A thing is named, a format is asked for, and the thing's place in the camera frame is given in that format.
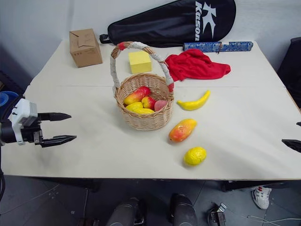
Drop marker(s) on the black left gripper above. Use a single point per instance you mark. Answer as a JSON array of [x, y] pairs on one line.
[[29, 134]]

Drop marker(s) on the black chair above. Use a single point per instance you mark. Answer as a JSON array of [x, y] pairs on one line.
[[291, 70]]

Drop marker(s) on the blue round container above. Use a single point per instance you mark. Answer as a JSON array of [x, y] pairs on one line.
[[7, 100]]

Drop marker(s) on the white red sneaker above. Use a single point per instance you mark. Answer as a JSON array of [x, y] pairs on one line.
[[261, 196]]

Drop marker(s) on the yellow lemon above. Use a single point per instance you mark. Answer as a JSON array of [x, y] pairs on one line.
[[134, 106], [195, 156]]

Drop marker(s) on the brown cardboard box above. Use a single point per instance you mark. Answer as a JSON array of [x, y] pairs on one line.
[[85, 50]]

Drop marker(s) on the long red yellow mango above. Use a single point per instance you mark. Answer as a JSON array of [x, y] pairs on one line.
[[137, 94]]

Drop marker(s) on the yellow banana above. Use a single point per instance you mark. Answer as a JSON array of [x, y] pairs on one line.
[[194, 104], [144, 111]]

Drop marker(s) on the small red yellow apple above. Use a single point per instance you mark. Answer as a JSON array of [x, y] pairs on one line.
[[148, 101]]

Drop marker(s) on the yellow sponge block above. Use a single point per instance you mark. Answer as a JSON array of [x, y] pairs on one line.
[[139, 62]]

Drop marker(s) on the pink peach slice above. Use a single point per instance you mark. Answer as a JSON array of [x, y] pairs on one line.
[[160, 104]]

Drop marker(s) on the orange yellow mango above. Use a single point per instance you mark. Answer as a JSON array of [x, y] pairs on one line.
[[182, 130]]

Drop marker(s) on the red cloth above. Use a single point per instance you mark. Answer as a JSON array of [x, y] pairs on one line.
[[194, 66]]

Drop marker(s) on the black Kason racket bag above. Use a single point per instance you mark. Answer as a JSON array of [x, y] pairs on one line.
[[169, 26]]

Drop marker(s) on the black table frame bar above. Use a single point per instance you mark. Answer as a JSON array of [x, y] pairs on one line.
[[75, 183], [247, 186]]

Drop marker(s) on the metal caster bracket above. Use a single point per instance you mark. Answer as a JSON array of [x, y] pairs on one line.
[[218, 215]]

